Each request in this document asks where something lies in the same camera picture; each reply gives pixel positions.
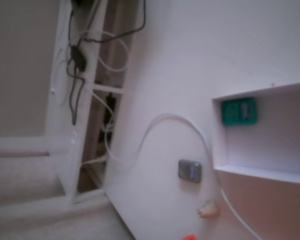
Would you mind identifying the teal green cube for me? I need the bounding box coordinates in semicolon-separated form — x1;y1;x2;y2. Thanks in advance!
220;97;258;126

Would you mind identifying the white cardboard box bin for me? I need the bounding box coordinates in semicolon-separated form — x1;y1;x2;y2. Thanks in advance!
211;81;300;240

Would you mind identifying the small beige bear figurine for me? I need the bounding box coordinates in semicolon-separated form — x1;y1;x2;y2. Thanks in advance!
197;199;219;219

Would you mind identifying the grey metal block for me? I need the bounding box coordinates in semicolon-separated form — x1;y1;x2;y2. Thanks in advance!
177;158;203;184

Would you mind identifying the black plug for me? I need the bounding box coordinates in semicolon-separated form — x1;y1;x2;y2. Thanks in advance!
104;91;118;126

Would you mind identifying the black power adapter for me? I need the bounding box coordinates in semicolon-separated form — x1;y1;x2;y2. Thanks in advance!
69;45;88;72

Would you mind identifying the white hanging cable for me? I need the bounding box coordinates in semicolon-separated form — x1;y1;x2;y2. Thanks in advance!
80;154;108;167
82;83;116;133

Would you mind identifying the long white robot cable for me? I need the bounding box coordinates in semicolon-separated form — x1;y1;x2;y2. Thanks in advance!
104;112;263;240

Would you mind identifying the hanging black cable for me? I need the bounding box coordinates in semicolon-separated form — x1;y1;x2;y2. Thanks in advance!
66;62;86;126

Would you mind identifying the white metal frame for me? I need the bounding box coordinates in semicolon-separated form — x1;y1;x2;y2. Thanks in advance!
43;0;147;206

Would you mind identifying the white cable loop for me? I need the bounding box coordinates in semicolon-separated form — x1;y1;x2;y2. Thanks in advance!
83;29;130;73

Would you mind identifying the white horizontal rail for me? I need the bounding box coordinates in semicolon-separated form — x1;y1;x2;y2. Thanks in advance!
0;136;51;159

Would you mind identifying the thick black cable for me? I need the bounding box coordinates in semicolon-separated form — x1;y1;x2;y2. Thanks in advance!
78;0;147;48

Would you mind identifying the thin black cable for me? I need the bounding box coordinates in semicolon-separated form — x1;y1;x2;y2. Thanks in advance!
67;0;77;48

